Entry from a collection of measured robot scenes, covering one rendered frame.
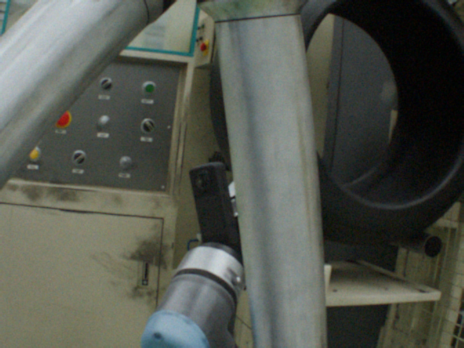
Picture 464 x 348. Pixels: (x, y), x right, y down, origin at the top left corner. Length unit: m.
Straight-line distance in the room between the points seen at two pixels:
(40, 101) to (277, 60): 0.22
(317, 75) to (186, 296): 0.84
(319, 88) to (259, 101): 0.90
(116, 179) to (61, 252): 0.25
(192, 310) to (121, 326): 0.95
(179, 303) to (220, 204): 0.16
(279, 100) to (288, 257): 0.15
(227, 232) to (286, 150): 0.27
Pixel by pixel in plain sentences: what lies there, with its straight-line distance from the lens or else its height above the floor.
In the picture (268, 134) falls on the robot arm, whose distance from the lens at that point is 0.58.
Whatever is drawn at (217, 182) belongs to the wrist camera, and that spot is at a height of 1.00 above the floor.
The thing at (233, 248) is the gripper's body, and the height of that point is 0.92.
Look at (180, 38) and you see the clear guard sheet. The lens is 1.67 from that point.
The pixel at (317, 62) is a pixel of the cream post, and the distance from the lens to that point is 1.47.
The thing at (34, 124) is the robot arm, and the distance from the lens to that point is 0.56.
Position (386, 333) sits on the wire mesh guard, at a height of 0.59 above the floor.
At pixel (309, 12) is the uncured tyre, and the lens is 1.06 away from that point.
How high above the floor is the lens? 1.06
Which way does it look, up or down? 3 degrees down
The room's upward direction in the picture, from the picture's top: 6 degrees clockwise
